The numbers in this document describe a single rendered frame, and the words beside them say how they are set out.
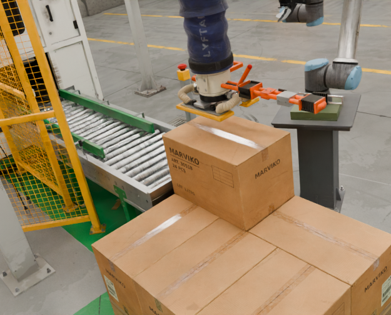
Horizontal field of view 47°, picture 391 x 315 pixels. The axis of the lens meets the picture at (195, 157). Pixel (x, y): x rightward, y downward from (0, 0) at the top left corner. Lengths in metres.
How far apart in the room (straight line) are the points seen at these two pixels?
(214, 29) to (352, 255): 1.22
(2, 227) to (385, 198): 2.63
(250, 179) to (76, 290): 1.47
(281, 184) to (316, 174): 0.79
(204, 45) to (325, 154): 1.31
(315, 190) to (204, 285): 1.44
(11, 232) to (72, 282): 0.51
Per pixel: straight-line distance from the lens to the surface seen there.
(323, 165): 3.20
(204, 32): 2.18
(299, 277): 2.13
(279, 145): 2.36
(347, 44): 2.93
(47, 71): 3.05
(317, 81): 2.98
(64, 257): 3.48
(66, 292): 3.19
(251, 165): 2.24
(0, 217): 3.14
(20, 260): 3.33
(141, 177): 3.04
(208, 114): 2.27
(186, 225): 2.50
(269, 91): 2.11
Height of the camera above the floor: 2.04
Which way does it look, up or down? 29 degrees down
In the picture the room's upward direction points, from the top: 10 degrees counter-clockwise
